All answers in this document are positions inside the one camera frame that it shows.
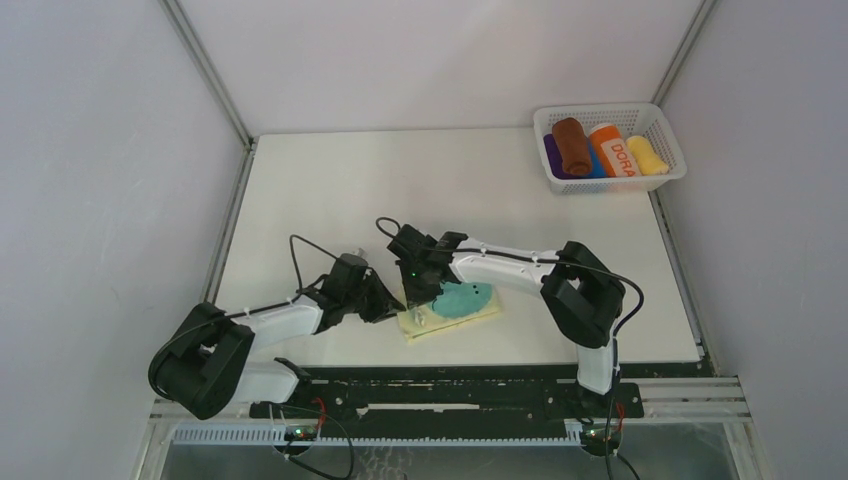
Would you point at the orange rolled towel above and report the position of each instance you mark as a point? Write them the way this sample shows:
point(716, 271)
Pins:
point(612, 151)

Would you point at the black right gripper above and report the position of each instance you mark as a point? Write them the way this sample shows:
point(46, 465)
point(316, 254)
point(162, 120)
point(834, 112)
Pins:
point(414, 296)

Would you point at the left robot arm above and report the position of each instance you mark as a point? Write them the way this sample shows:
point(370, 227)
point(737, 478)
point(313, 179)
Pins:
point(212, 359)

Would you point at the yellow rolled towel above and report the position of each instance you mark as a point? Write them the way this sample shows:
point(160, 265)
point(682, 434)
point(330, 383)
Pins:
point(647, 160)

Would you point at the right controller board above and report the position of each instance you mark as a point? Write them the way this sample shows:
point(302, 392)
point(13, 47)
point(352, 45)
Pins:
point(598, 435)

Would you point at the white plastic basket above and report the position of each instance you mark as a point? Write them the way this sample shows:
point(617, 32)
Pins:
point(632, 119)

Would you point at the left controller board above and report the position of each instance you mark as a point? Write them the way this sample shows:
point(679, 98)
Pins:
point(300, 434)

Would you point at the controller board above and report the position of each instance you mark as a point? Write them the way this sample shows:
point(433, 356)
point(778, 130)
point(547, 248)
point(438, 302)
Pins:
point(300, 434)
point(598, 435)

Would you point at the brown towel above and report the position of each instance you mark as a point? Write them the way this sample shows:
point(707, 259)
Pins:
point(573, 148)

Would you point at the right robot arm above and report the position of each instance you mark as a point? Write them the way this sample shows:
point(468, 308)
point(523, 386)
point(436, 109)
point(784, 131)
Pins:
point(583, 297)

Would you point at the teal towel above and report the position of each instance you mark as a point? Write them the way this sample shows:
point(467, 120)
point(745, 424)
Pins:
point(456, 305)

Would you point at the purple rolled towel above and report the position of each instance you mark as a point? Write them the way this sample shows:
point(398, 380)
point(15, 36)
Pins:
point(555, 159)

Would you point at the blue rolled towel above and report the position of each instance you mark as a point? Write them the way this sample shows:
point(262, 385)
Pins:
point(597, 170)

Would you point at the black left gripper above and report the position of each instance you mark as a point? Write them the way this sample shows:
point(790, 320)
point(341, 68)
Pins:
point(385, 304)

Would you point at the white slotted cable duct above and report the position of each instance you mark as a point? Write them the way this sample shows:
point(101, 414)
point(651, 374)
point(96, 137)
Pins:
point(565, 434)

